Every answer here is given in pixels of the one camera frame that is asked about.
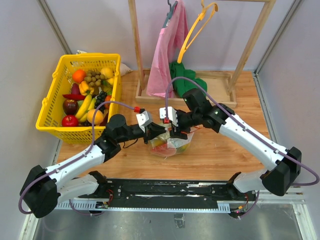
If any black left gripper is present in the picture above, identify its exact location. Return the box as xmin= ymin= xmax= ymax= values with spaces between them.
xmin=117 ymin=122 xmax=167 ymax=145

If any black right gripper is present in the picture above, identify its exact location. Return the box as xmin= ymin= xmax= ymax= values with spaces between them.
xmin=169 ymin=110 xmax=201 ymax=140

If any green mango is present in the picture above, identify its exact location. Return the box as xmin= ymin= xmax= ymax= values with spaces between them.
xmin=150 ymin=138 xmax=167 ymax=148

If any clear zip top bag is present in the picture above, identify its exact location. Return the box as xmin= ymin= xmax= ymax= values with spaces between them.
xmin=148 ymin=123 xmax=200 ymax=156

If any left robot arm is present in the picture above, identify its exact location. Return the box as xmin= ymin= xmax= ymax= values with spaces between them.
xmin=18 ymin=111 xmax=166 ymax=219

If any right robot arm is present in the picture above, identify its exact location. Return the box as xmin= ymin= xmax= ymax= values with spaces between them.
xmin=160 ymin=88 xmax=302 ymax=200

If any green cloth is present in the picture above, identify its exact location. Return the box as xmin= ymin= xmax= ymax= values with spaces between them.
xmin=168 ymin=61 xmax=208 ymax=98

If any orange fruit lower middle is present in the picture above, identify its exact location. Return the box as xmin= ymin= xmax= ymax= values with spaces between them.
xmin=104 ymin=95 xmax=112 ymax=109

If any yellow orange fruit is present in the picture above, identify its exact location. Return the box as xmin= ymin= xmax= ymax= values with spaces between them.
xmin=86 ymin=109 xmax=104 ymax=125

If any dark grape bunch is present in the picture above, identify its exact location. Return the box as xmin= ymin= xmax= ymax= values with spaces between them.
xmin=95 ymin=91 xmax=107 ymax=108

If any wooden clothes rack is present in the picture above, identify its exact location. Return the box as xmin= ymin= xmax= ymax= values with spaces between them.
xmin=128 ymin=0 xmax=275 ymax=108

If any yellow banana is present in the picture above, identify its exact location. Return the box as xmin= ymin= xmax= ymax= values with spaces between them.
xmin=75 ymin=94 xmax=97 ymax=123

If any yellow lemon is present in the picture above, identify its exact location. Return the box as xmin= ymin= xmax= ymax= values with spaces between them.
xmin=100 ymin=67 xmax=114 ymax=79

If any brown longan bunch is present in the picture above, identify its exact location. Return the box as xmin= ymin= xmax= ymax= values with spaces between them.
xmin=84 ymin=70 xmax=106 ymax=87

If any bright red apple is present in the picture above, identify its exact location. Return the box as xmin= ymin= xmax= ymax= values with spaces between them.
xmin=61 ymin=115 xmax=79 ymax=127

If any red chili pepper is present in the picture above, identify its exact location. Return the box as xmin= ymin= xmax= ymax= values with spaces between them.
xmin=62 ymin=94 xmax=86 ymax=101

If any dark red apple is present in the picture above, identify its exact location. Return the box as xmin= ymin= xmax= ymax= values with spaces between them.
xmin=62 ymin=99 xmax=79 ymax=115

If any purple eggplant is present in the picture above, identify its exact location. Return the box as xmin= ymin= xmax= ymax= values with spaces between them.
xmin=70 ymin=83 xmax=81 ymax=95

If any orange fruit top left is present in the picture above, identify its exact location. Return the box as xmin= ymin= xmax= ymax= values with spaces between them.
xmin=72 ymin=69 xmax=87 ymax=84

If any pink shirt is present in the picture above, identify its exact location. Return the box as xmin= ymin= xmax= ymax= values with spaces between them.
xmin=146 ymin=0 xmax=189 ymax=98

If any yellow plastic basket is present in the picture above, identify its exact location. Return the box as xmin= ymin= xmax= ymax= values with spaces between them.
xmin=35 ymin=53 xmax=122 ymax=144

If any grey clothes hanger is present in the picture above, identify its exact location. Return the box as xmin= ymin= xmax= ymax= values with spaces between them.
xmin=162 ymin=0 xmax=178 ymax=28

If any yellow clothes hanger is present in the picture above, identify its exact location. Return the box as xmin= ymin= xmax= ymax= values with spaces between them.
xmin=177 ymin=0 xmax=219 ymax=64

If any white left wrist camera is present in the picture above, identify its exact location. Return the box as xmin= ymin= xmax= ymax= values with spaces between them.
xmin=133 ymin=106 xmax=153 ymax=133

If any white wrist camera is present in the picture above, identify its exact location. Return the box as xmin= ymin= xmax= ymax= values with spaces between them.
xmin=159 ymin=106 xmax=179 ymax=127
xmin=133 ymin=106 xmax=153 ymax=133

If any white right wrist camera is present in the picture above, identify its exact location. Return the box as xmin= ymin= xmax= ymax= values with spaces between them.
xmin=159 ymin=106 xmax=179 ymax=127

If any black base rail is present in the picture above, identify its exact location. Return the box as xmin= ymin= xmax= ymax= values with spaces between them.
xmin=81 ymin=178 xmax=256 ymax=212

